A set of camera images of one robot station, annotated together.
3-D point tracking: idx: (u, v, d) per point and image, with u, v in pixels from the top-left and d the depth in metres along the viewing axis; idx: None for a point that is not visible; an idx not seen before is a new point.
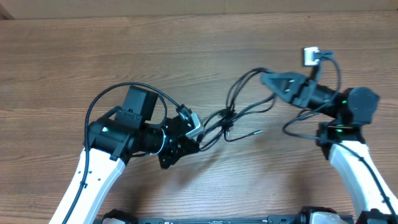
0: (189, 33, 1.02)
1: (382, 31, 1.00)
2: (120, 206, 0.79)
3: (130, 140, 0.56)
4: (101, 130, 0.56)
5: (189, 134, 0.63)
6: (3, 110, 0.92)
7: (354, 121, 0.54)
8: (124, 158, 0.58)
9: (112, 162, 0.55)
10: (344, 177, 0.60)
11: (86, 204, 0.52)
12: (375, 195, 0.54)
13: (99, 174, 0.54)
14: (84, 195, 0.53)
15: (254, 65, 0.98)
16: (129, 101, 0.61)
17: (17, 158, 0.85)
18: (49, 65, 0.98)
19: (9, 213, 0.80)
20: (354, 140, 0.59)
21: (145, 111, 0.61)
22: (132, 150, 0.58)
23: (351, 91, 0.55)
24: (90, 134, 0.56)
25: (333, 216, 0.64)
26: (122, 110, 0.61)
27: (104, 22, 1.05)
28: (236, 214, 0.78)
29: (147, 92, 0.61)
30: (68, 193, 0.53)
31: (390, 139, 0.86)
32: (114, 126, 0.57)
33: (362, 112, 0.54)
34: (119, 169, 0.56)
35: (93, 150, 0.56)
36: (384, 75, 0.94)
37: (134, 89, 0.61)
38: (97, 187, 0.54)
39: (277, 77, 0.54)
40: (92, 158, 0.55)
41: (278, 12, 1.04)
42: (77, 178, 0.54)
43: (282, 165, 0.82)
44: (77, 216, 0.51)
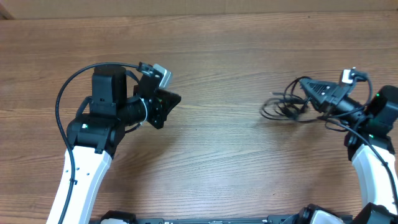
0: (189, 33, 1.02)
1: (382, 31, 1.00)
2: (120, 205, 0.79)
3: (111, 132, 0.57)
4: (81, 127, 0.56)
5: (161, 84, 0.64)
6: (3, 110, 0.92)
7: (386, 106, 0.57)
8: (111, 151, 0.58)
9: (97, 155, 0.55)
10: (360, 177, 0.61)
11: (78, 200, 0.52)
12: (387, 196, 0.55)
13: (87, 169, 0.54)
14: (76, 191, 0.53)
15: (253, 64, 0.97)
16: (97, 91, 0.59)
17: (17, 159, 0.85)
18: (49, 65, 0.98)
19: (8, 213, 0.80)
20: (384, 149, 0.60)
21: (117, 94, 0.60)
22: (116, 141, 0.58)
23: (384, 86, 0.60)
24: (71, 134, 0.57)
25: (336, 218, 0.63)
26: (95, 101, 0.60)
27: (104, 22, 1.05)
28: (236, 214, 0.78)
29: (112, 76, 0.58)
30: (59, 193, 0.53)
31: (392, 139, 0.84)
32: (92, 121, 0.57)
33: (396, 101, 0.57)
34: (106, 162, 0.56)
35: (77, 147, 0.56)
36: (384, 75, 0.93)
37: (97, 76, 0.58)
38: (87, 182, 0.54)
39: (316, 83, 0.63)
40: (78, 155, 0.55)
41: (278, 12, 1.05)
42: (66, 177, 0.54)
43: (282, 165, 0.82)
44: (72, 213, 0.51)
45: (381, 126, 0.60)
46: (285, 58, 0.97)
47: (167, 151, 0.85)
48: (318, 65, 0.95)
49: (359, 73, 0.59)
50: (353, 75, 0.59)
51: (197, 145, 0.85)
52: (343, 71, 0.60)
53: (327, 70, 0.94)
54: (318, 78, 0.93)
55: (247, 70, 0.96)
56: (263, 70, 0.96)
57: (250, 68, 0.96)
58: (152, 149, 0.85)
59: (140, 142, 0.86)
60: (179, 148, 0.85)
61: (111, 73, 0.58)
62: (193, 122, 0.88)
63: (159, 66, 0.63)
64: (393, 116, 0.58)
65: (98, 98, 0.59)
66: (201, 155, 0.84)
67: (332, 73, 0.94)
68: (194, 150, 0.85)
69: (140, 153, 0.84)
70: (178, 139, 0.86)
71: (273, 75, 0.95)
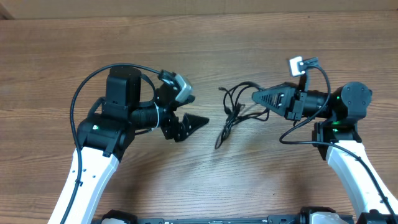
0: (189, 33, 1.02)
1: (382, 31, 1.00)
2: (120, 206, 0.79)
3: (121, 136, 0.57)
4: (92, 128, 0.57)
5: (179, 98, 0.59)
6: (3, 110, 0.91)
7: (348, 116, 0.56)
8: (118, 155, 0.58)
9: (105, 158, 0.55)
10: (342, 178, 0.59)
11: (83, 201, 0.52)
12: (374, 195, 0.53)
13: (94, 172, 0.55)
14: (81, 193, 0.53)
15: (253, 65, 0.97)
16: (112, 93, 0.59)
17: (17, 158, 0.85)
18: (49, 65, 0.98)
19: (8, 213, 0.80)
20: (351, 140, 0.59)
21: (131, 97, 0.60)
22: (125, 145, 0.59)
23: (344, 86, 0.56)
24: (81, 133, 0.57)
25: (331, 216, 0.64)
26: (107, 102, 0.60)
27: (104, 22, 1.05)
28: (236, 214, 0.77)
29: (127, 79, 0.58)
30: (64, 192, 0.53)
31: (391, 139, 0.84)
32: (104, 124, 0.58)
33: (356, 107, 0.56)
34: (112, 165, 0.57)
35: (86, 148, 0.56)
36: (384, 75, 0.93)
37: (114, 79, 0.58)
38: (93, 184, 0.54)
39: (268, 94, 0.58)
40: (86, 157, 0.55)
41: (279, 12, 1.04)
42: (72, 177, 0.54)
43: (282, 165, 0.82)
44: (75, 213, 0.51)
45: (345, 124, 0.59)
46: (285, 59, 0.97)
47: (168, 151, 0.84)
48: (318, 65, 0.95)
49: (308, 63, 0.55)
50: (304, 71, 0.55)
51: (197, 145, 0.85)
52: (290, 62, 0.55)
53: (327, 70, 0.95)
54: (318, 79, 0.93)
55: (247, 70, 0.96)
56: (263, 70, 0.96)
57: (250, 68, 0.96)
58: (152, 149, 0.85)
59: (140, 141, 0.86)
60: (180, 148, 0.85)
61: (127, 76, 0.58)
62: None
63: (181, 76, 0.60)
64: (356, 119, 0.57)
65: (111, 99, 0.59)
66: (201, 155, 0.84)
67: (332, 74, 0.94)
68: (194, 150, 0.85)
69: (140, 153, 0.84)
70: None
71: (273, 75, 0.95)
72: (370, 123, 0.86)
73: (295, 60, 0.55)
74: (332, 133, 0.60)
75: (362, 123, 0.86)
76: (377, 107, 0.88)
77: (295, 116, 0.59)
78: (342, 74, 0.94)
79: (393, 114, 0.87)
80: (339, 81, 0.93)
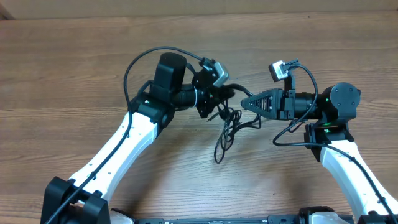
0: (189, 33, 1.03)
1: (382, 31, 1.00)
2: (120, 206, 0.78)
3: (163, 116, 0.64)
4: (143, 102, 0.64)
5: (216, 84, 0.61)
6: (3, 110, 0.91)
7: (339, 117, 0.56)
8: (159, 132, 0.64)
9: (151, 124, 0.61)
10: (339, 180, 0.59)
11: (126, 150, 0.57)
12: (371, 196, 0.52)
13: (140, 130, 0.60)
14: (126, 143, 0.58)
15: (253, 64, 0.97)
16: (158, 77, 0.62)
17: (17, 158, 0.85)
18: (49, 65, 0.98)
19: (8, 212, 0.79)
20: (344, 139, 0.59)
21: (175, 83, 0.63)
22: (166, 124, 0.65)
23: (332, 88, 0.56)
24: (134, 104, 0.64)
25: (330, 216, 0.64)
26: (154, 84, 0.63)
27: (104, 22, 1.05)
28: (236, 214, 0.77)
29: (175, 68, 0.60)
30: (112, 140, 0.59)
31: (391, 139, 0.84)
32: (153, 101, 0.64)
33: (346, 107, 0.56)
34: (153, 134, 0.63)
35: (136, 114, 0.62)
36: (384, 75, 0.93)
37: (162, 65, 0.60)
38: (138, 139, 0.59)
39: (256, 99, 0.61)
40: (136, 117, 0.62)
41: (278, 12, 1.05)
42: (122, 130, 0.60)
43: (283, 165, 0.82)
44: (118, 158, 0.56)
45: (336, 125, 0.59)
46: (285, 58, 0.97)
47: (168, 151, 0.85)
48: (318, 65, 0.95)
49: (291, 63, 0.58)
50: (287, 71, 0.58)
51: (197, 145, 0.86)
52: (273, 66, 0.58)
53: (327, 70, 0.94)
54: (318, 79, 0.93)
55: (247, 70, 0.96)
56: (264, 70, 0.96)
57: (250, 68, 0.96)
58: (152, 149, 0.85)
59: None
60: (180, 149, 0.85)
61: (174, 65, 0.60)
62: (193, 122, 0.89)
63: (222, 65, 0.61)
64: (347, 119, 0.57)
65: (158, 83, 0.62)
66: (201, 155, 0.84)
67: (331, 74, 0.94)
68: (194, 150, 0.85)
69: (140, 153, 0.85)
70: (179, 139, 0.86)
71: None
72: (370, 123, 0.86)
73: (277, 63, 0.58)
74: (323, 134, 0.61)
75: (361, 123, 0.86)
76: (376, 107, 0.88)
77: (288, 116, 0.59)
78: (342, 74, 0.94)
79: (393, 114, 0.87)
80: (339, 81, 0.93)
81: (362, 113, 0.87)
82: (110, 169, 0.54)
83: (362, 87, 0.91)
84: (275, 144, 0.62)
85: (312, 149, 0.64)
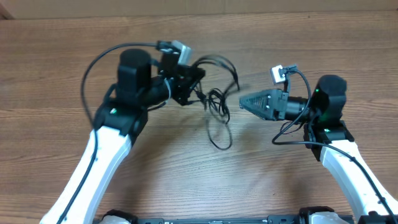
0: (189, 33, 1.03)
1: (382, 31, 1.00)
2: (120, 206, 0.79)
3: (135, 122, 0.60)
4: (110, 112, 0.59)
5: (181, 61, 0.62)
6: (2, 110, 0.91)
7: (330, 101, 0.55)
8: (132, 140, 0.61)
9: (120, 139, 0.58)
10: (337, 178, 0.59)
11: (96, 177, 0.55)
12: (371, 196, 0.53)
13: (109, 150, 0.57)
14: (95, 169, 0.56)
15: (253, 65, 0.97)
16: (122, 81, 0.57)
17: (17, 159, 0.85)
18: (49, 65, 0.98)
19: (9, 213, 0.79)
20: (344, 139, 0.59)
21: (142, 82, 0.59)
22: (139, 130, 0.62)
23: (321, 79, 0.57)
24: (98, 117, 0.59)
25: (330, 216, 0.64)
26: (120, 89, 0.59)
27: (104, 22, 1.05)
28: (236, 214, 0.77)
29: (138, 67, 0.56)
30: (79, 167, 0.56)
31: (391, 139, 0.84)
32: (120, 108, 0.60)
33: (336, 93, 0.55)
34: (126, 147, 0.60)
35: (102, 129, 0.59)
36: (384, 75, 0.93)
37: (124, 68, 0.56)
38: (107, 162, 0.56)
39: (254, 97, 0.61)
40: (102, 135, 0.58)
41: (278, 12, 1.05)
42: (89, 153, 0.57)
43: (283, 165, 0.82)
44: (88, 188, 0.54)
45: (331, 119, 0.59)
46: (285, 59, 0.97)
47: (168, 151, 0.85)
48: (318, 65, 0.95)
49: (288, 68, 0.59)
50: (285, 75, 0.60)
51: (196, 145, 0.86)
52: (272, 71, 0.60)
53: (327, 70, 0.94)
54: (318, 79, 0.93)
55: (247, 70, 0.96)
56: (263, 70, 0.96)
57: (250, 68, 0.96)
58: (152, 148, 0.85)
59: (140, 142, 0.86)
60: (179, 149, 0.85)
61: (136, 65, 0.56)
62: (193, 122, 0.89)
63: (178, 42, 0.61)
64: (339, 106, 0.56)
65: (124, 86, 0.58)
66: (201, 155, 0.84)
67: (332, 74, 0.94)
68: (194, 150, 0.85)
69: (140, 153, 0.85)
70: (179, 139, 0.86)
71: None
72: (370, 124, 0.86)
73: (275, 68, 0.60)
74: (323, 132, 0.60)
75: (361, 123, 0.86)
76: (376, 107, 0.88)
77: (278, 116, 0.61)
78: (342, 75, 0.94)
79: (393, 114, 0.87)
80: None
81: (362, 113, 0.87)
82: (82, 201, 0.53)
83: (362, 87, 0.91)
84: (274, 142, 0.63)
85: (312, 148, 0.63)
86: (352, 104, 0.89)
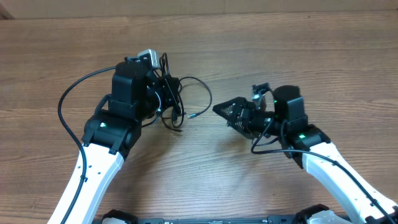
0: (189, 33, 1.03)
1: (382, 31, 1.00)
2: (120, 206, 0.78)
3: (127, 135, 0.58)
4: (99, 126, 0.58)
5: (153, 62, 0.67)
6: (2, 110, 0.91)
7: (288, 102, 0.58)
8: (124, 154, 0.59)
9: (111, 155, 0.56)
10: (328, 188, 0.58)
11: (87, 197, 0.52)
12: (363, 200, 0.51)
13: (99, 168, 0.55)
14: (86, 189, 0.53)
15: (253, 64, 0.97)
16: (117, 92, 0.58)
17: (17, 158, 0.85)
18: (49, 65, 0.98)
19: (8, 213, 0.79)
20: (321, 142, 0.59)
21: (136, 94, 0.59)
22: (131, 143, 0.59)
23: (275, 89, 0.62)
24: (89, 130, 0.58)
25: (328, 217, 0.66)
26: (114, 99, 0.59)
27: (104, 22, 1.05)
28: (237, 214, 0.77)
29: (134, 78, 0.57)
30: (69, 188, 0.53)
31: (391, 139, 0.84)
32: (111, 121, 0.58)
33: (291, 96, 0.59)
34: (117, 163, 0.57)
35: (92, 145, 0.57)
36: (384, 75, 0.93)
37: (119, 77, 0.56)
38: (98, 180, 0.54)
39: (227, 102, 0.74)
40: (91, 153, 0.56)
41: (278, 12, 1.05)
42: (78, 172, 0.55)
43: (281, 165, 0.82)
44: (79, 209, 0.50)
45: (298, 123, 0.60)
46: (285, 58, 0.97)
47: (168, 151, 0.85)
48: (318, 65, 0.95)
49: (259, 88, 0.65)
50: (256, 96, 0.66)
51: (196, 145, 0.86)
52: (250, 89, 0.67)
53: (327, 70, 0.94)
54: (318, 79, 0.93)
55: (247, 70, 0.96)
56: (263, 70, 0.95)
57: (250, 68, 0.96)
58: (152, 148, 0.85)
59: (140, 142, 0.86)
60: (179, 149, 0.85)
61: (133, 75, 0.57)
62: (193, 122, 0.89)
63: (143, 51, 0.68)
64: (299, 107, 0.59)
65: (117, 97, 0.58)
66: (201, 155, 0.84)
67: (332, 74, 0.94)
68: (194, 150, 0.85)
69: (140, 153, 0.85)
70: (179, 139, 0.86)
71: (273, 74, 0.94)
72: (370, 123, 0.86)
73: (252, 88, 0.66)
74: (298, 139, 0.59)
75: (361, 123, 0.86)
76: (377, 107, 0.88)
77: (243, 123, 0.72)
78: (342, 74, 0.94)
79: (393, 114, 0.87)
80: (339, 81, 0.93)
81: (362, 113, 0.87)
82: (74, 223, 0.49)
83: (362, 87, 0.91)
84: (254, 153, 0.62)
85: (294, 157, 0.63)
86: (352, 104, 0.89)
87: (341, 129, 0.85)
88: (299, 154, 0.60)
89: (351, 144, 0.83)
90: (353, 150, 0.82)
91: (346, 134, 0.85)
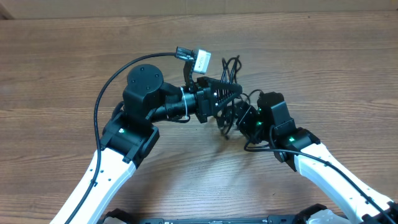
0: (189, 33, 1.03)
1: (382, 31, 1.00)
2: (120, 206, 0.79)
3: (145, 144, 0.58)
4: (119, 130, 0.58)
5: (198, 64, 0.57)
6: (2, 110, 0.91)
7: (272, 107, 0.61)
8: (137, 162, 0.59)
9: (124, 164, 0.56)
10: (323, 188, 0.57)
11: (94, 203, 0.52)
12: (357, 198, 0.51)
13: (110, 175, 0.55)
14: (93, 193, 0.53)
15: (253, 65, 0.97)
16: (129, 105, 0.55)
17: (17, 159, 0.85)
18: (49, 65, 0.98)
19: (9, 213, 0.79)
20: (310, 142, 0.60)
21: (152, 106, 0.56)
22: (146, 154, 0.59)
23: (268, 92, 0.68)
24: (107, 134, 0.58)
25: (326, 217, 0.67)
26: (127, 111, 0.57)
27: (104, 22, 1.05)
28: (236, 214, 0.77)
29: (146, 96, 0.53)
30: (78, 188, 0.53)
31: (391, 139, 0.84)
32: (130, 128, 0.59)
33: (275, 101, 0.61)
34: (130, 172, 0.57)
35: (107, 150, 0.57)
36: (384, 75, 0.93)
37: (131, 94, 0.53)
38: (107, 187, 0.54)
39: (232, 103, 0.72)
40: (105, 157, 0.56)
41: (278, 12, 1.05)
42: (89, 174, 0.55)
43: (282, 165, 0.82)
44: (84, 214, 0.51)
45: (285, 127, 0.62)
46: (285, 58, 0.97)
47: (168, 151, 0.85)
48: (318, 65, 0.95)
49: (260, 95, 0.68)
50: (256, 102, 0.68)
51: (197, 145, 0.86)
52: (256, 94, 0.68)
53: (327, 70, 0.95)
54: (318, 79, 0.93)
55: (247, 70, 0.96)
56: (264, 70, 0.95)
57: (250, 68, 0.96)
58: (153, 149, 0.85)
59: None
60: (180, 148, 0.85)
61: (145, 91, 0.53)
62: (193, 122, 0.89)
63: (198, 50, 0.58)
64: (284, 112, 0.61)
65: (132, 109, 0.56)
66: (201, 155, 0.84)
67: (332, 74, 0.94)
68: (194, 150, 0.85)
69: None
70: (179, 139, 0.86)
71: (273, 75, 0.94)
72: (370, 123, 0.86)
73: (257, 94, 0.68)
74: (288, 143, 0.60)
75: (361, 123, 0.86)
76: (376, 107, 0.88)
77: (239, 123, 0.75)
78: (342, 75, 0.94)
79: (393, 114, 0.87)
80: (339, 81, 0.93)
81: (362, 113, 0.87)
82: None
83: (362, 87, 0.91)
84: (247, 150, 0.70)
85: (285, 160, 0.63)
86: (351, 104, 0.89)
87: (341, 129, 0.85)
88: (291, 157, 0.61)
89: (351, 144, 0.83)
90: (353, 150, 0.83)
91: (346, 134, 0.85)
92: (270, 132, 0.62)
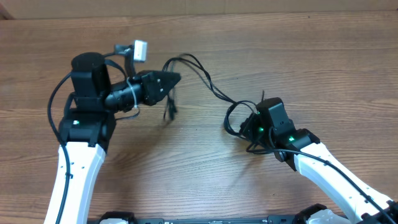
0: (189, 33, 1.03)
1: (382, 31, 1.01)
2: (120, 206, 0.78)
3: (103, 127, 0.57)
4: (73, 124, 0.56)
5: (136, 53, 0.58)
6: (3, 110, 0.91)
7: (268, 108, 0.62)
8: (103, 145, 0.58)
9: (90, 149, 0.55)
10: (323, 188, 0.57)
11: (76, 195, 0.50)
12: (357, 197, 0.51)
13: (82, 162, 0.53)
14: (73, 185, 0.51)
15: (253, 64, 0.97)
16: (79, 88, 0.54)
17: (17, 159, 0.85)
18: (48, 65, 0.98)
19: (9, 213, 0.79)
20: (310, 142, 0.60)
21: (99, 84, 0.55)
22: (108, 135, 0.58)
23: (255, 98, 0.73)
24: (63, 131, 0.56)
25: (326, 216, 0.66)
26: (78, 96, 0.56)
27: (104, 22, 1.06)
28: (236, 214, 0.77)
29: (92, 70, 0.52)
30: (55, 190, 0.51)
31: (391, 139, 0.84)
32: (83, 117, 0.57)
33: (272, 103, 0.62)
34: (99, 156, 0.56)
35: (70, 144, 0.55)
36: (384, 76, 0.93)
37: (76, 74, 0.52)
38: (84, 174, 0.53)
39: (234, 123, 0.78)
40: (71, 150, 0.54)
41: (278, 12, 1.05)
42: (61, 171, 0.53)
43: (282, 165, 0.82)
44: (71, 207, 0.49)
45: (285, 127, 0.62)
46: (285, 58, 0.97)
47: (168, 151, 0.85)
48: (318, 65, 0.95)
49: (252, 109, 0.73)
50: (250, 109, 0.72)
51: (197, 145, 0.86)
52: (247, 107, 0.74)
53: (327, 70, 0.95)
54: (318, 78, 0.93)
55: (247, 70, 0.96)
56: (263, 70, 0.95)
57: (250, 68, 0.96)
58: (152, 149, 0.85)
59: (141, 142, 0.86)
60: (180, 148, 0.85)
61: (91, 67, 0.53)
62: (193, 122, 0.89)
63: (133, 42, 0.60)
64: (282, 113, 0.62)
65: (82, 93, 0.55)
66: (201, 155, 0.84)
67: (332, 74, 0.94)
68: (194, 150, 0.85)
69: (140, 153, 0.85)
70: (179, 139, 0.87)
71: (274, 75, 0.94)
72: (370, 123, 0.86)
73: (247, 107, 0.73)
74: (288, 142, 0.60)
75: (361, 123, 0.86)
76: (376, 107, 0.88)
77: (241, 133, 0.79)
78: (342, 75, 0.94)
79: (393, 114, 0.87)
80: (339, 81, 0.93)
81: (362, 113, 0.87)
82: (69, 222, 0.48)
83: (362, 87, 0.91)
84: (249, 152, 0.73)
85: (285, 160, 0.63)
86: (352, 104, 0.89)
87: (341, 129, 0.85)
88: (290, 156, 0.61)
89: (351, 144, 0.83)
90: (353, 150, 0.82)
91: (346, 134, 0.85)
92: (269, 132, 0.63)
